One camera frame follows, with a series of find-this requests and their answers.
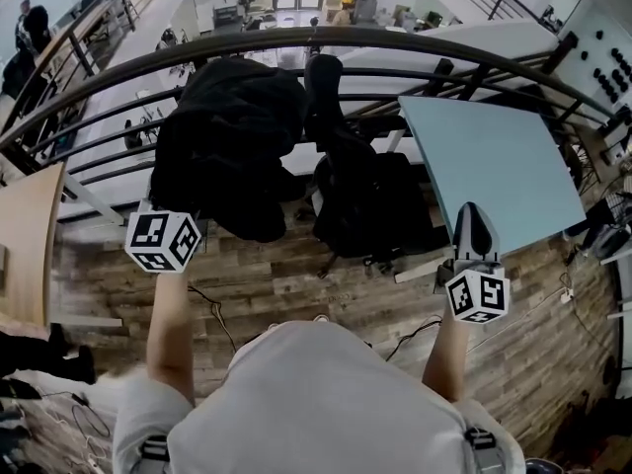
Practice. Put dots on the black metal railing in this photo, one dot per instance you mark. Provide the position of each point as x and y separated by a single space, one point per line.
395 37

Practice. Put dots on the left black harness buckle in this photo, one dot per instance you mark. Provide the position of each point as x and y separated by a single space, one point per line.
154 450

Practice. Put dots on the light wooden desk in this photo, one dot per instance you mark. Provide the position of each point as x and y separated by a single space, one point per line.
24 245

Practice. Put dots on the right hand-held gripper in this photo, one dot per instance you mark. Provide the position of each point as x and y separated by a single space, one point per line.
494 294

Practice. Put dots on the person's left forearm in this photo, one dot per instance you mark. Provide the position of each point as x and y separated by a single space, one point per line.
170 334

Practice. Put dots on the right black harness buckle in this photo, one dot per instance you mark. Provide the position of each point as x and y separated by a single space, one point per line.
480 439

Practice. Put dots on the black harness buckle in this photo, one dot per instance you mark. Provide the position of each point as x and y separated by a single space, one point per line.
154 450
480 439

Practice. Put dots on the person's white shirt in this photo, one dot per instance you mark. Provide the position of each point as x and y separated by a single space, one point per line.
321 403

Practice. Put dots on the black jacket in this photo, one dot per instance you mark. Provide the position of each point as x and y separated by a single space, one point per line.
227 141

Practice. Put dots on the person's right white shoe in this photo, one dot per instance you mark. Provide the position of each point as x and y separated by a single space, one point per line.
322 318

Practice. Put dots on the white power strip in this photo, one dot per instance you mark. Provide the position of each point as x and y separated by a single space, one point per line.
567 295

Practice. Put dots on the light blue table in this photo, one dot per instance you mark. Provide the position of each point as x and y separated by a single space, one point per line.
494 156

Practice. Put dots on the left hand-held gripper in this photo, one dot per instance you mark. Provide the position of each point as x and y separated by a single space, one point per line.
148 232

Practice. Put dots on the white board with black knobs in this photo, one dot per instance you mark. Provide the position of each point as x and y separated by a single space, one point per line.
602 52

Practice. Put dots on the black office chair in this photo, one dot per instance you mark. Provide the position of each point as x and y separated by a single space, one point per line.
365 200

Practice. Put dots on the person's right forearm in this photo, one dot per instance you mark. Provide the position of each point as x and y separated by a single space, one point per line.
447 358

